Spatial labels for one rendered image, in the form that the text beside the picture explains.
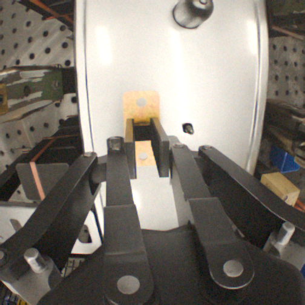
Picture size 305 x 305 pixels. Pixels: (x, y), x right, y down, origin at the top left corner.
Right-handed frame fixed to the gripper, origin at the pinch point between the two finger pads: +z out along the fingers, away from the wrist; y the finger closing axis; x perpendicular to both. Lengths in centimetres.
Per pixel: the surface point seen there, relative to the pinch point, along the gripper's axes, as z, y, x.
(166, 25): 4.1, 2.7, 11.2
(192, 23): 2.0, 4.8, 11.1
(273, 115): 5.3, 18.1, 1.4
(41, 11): 11.4, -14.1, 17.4
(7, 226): 4.0, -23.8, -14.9
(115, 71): 4.0, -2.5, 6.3
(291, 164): 28, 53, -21
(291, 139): 0.8, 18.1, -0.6
